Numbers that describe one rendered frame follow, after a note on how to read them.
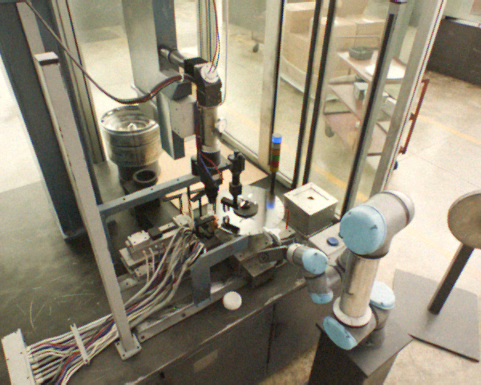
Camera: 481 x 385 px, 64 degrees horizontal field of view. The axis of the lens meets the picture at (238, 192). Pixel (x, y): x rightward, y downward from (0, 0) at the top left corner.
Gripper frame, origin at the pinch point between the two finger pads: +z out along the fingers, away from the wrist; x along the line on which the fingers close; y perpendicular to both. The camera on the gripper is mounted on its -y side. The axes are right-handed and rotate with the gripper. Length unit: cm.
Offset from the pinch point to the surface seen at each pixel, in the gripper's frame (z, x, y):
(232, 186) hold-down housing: -1.9, 27.0, -9.0
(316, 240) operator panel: -6.4, -2.6, 20.1
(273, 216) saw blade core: 3.7, 9.9, 8.2
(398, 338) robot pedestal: -35, -38, 29
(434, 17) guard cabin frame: -51, 68, 48
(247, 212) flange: 7.8, 13.5, -1.5
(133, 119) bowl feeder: 75, 66, -28
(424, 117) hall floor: 200, 24, 322
